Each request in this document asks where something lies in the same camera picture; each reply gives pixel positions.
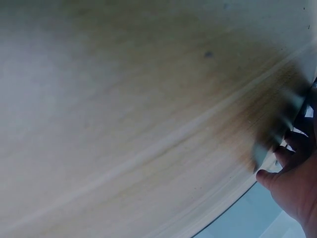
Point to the person's right hand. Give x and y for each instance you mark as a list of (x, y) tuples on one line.
[(294, 183)]

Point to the dark grey object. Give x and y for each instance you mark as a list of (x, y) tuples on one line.
[(277, 119)]

